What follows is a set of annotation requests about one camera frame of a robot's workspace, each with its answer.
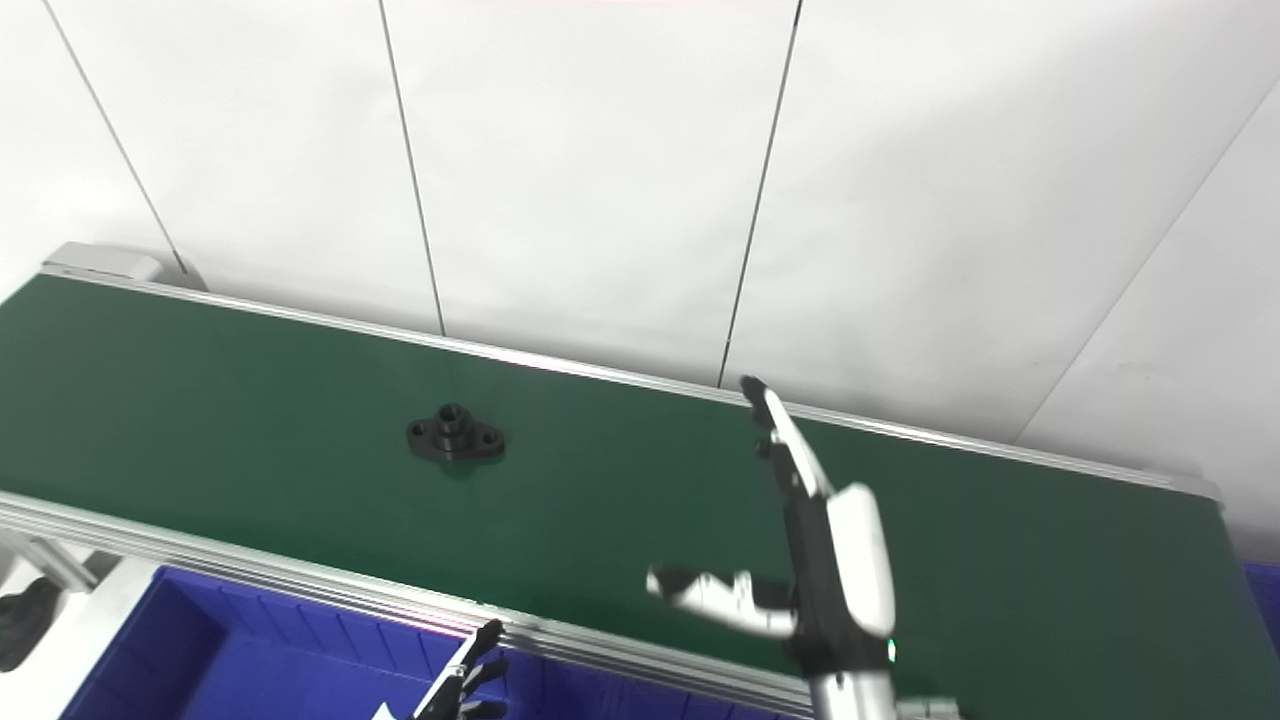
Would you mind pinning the green conveyor belt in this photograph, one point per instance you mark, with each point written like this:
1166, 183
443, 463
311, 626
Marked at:
300, 580
300, 380

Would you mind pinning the aluminium support strut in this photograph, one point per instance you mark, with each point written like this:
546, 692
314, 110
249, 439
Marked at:
50, 562

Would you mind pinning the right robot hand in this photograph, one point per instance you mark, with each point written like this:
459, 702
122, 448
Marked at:
850, 570

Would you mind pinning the black flange part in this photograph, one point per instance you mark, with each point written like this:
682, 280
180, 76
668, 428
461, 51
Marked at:
455, 440

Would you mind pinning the black object beside conveyor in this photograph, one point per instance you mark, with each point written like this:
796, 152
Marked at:
25, 620

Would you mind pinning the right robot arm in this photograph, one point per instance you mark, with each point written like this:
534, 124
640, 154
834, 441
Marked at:
852, 698

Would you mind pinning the empty blue bin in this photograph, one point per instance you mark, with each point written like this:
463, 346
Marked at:
1265, 600

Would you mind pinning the blue bin with white part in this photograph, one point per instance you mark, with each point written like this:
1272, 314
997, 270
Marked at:
250, 660

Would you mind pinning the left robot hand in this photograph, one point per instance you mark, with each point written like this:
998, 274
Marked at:
455, 695

